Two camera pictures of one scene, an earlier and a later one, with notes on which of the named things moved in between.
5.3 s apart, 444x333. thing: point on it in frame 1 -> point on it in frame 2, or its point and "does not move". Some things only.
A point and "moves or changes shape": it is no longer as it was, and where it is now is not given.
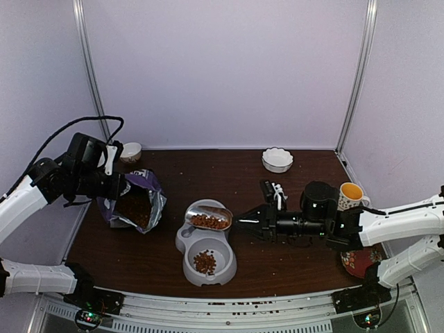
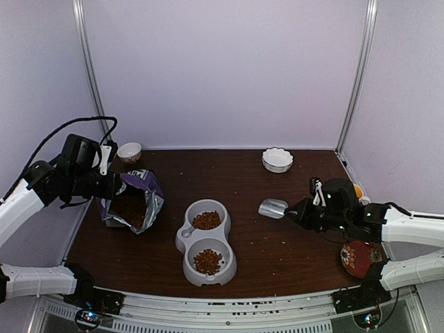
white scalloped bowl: [276, 159] does not move
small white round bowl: [131, 152] does not move
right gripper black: [266, 227] -> [302, 218]
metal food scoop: [209, 211] moves or changes shape
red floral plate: [356, 261] does not move
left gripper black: [113, 191] does not move
